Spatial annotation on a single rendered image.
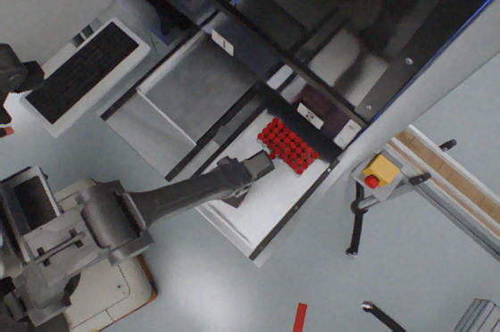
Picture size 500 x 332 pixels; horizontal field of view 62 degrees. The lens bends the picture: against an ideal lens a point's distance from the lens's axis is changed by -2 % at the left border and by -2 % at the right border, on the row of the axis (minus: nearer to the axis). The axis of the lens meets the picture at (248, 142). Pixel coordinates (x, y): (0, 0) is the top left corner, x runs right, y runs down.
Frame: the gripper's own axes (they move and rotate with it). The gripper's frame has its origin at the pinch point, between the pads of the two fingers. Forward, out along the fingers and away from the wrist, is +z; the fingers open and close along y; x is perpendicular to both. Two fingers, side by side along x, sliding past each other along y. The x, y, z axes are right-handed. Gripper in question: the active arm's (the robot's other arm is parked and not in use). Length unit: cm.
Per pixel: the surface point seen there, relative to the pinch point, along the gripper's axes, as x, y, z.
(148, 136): 32.9, 2.1, 10.0
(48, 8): 78, 21, -2
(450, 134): -79, 91, 107
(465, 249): -108, 37, 103
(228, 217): -0.8, -7.6, 9.7
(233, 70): 21.0, 34.7, 12.3
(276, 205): -11.7, 2.2, 10.6
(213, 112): 19.3, 19.0, 11.2
